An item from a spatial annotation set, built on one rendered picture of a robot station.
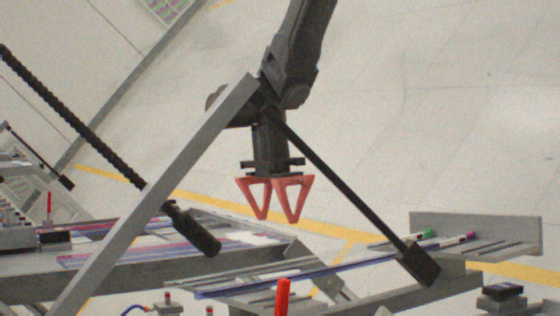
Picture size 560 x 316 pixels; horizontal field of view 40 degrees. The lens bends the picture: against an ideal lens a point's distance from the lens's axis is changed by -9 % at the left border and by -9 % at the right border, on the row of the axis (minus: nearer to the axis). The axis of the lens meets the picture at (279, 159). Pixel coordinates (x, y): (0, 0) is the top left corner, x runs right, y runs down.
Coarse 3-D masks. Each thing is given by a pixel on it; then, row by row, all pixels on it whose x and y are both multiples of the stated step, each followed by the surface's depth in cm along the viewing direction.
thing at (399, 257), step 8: (408, 240) 70; (408, 248) 69; (416, 248) 69; (400, 256) 69; (408, 256) 69; (416, 256) 70; (424, 256) 70; (400, 264) 70; (408, 264) 69; (416, 264) 70; (424, 264) 70; (432, 264) 70; (408, 272) 70; (416, 272) 70; (424, 272) 70; (432, 272) 70; (416, 280) 71; (424, 280) 70; (432, 280) 70
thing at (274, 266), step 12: (384, 240) 140; (336, 252) 134; (348, 252) 135; (360, 252) 137; (264, 264) 129; (276, 264) 129; (288, 264) 130; (300, 264) 131; (204, 276) 123; (216, 276) 124; (228, 276) 125; (240, 276) 126; (168, 288) 120
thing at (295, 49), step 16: (304, 0) 111; (320, 0) 111; (336, 0) 112; (288, 16) 115; (304, 16) 112; (320, 16) 113; (288, 32) 116; (304, 32) 115; (320, 32) 117; (272, 48) 121; (288, 48) 117; (304, 48) 117; (320, 48) 119; (272, 64) 123; (288, 64) 119; (304, 64) 120; (272, 80) 123; (288, 80) 121; (304, 80) 123
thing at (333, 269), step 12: (396, 252) 126; (336, 264) 122; (348, 264) 122; (360, 264) 123; (372, 264) 124; (276, 276) 117; (288, 276) 117; (300, 276) 118; (312, 276) 119; (216, 288) 112; (228, 288) 112; (240, 288) 113; (252, 288) 114
